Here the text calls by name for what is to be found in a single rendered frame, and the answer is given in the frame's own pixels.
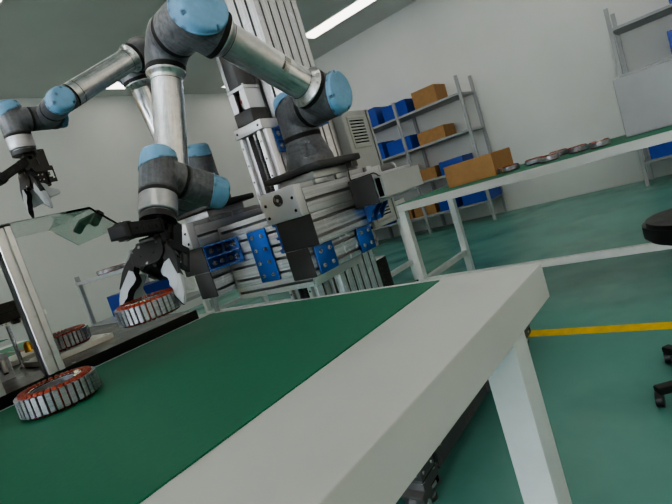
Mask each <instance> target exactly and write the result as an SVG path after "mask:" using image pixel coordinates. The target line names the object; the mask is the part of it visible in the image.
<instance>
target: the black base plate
mask: <svg viewBox="0 0 672 504"><path fill-rule="evenodd" d="M196 319H199V317H198V314H197V311H196V310H191V311H185V312H179V313H173V314H167V315H165V316H161V317H160V318H156V319H155V320H152V319H151V321H150V322H146V323H145V324H141V325H137V326H134V327H130V328H124V327H119V325H118V322H117V323H111V324H104V325H98V326H92V327H89V329H90V332H91V334H92V335H98V334H105V333H113V335H114V338H111V339H109V340H107V341H104V342H102V343H100V344H97V345H95V346H93V347H91V348H88V349H86V350H84V351H81V352H79V353H77V354H74V355H72V356H70V357H67V358H65V359H63V362H64V365H65V369H63V370H60V371H57V372H55V373H54V374H51V375H43V373H42V370H41V368H40V367H25V368H23V369H20V368H19V367H20V366H21V365H20V364H18V365H15V366H13V367H12V368H13V371H14V373H15V376H16V377H15V378H12V379H10V380H8V381H5V382H3V383H2V384H3V387H4V389H5V392H6V395H4V396H2V397H0V411H1V410H3V409H5V408H7V407H9V406H11V405H14V403H13V400H14V398H16V397H17V395H18V394H19V393H20V392H22V391H23V390H25V389H27V388H28V387H31V386H32V385H34V384H37V383H38V382H42V381H43V380H45V379H47V380H48V378H49V377H53V379H54V376H55V375H59V374H60V373H62V372H66V371H68V370H69V371H70V370H71V369H75V368H78V367H81V366H93V367H95V366H97V365H100V364H102V363H104V362H106V361H108V360H110V359H112V358H115V357H117V356H119V355H121V354H123V353H125V352H128V351H130V350H132V349H134V348H136V347H138V346H140V345H143V344H145V343H147V342H149V341H151V340H153V339H156V338H158V337H160V336H162V335H164V334H166V333H168V332H171V331H173V330H175V329H177V328H179V327H181V326H183V325H186V324H188V323H190V322H192V321H194V320H196Z"/></svg>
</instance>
